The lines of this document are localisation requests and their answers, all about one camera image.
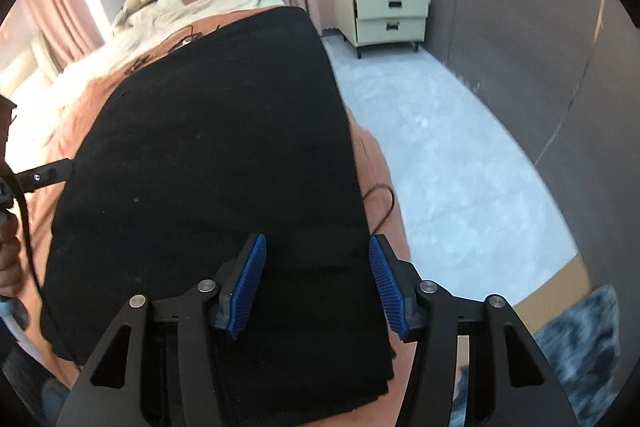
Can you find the thin black cable loop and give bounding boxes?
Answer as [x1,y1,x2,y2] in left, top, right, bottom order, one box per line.
[362,183,397,230]

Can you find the thin black cable with device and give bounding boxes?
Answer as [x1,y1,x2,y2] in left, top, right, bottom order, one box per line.
[125,24,221,75]

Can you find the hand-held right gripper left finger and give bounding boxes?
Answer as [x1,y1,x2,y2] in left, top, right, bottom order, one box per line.
[55,233,268,427]

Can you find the brown cardboard sheet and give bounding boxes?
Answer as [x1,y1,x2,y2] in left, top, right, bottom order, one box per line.
[510,252,593,338]

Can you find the long black pants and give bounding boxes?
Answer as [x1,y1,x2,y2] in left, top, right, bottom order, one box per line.
[39,6,396,425]

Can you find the cream nightstand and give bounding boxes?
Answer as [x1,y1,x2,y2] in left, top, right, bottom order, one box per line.
[331,0,432,59]

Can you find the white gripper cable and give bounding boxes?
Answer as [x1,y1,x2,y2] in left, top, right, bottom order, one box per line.
[0,297,36,353]

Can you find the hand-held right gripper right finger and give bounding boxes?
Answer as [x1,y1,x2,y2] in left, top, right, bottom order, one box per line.
[368,234,581,427]

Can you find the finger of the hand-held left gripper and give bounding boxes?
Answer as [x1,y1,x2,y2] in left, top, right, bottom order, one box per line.
[14,158,76,194]

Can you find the orange blanket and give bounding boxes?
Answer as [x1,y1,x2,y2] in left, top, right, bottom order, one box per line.
[5,4,413,427]

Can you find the person's right leg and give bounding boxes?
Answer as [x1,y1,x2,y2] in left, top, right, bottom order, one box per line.
[10,357,76,427]

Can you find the cream padded headboard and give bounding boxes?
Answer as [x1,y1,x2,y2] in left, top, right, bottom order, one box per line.
[0,34,56,102]

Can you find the person's left hand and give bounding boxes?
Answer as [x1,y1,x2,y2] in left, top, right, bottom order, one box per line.
[0,227,25,300]

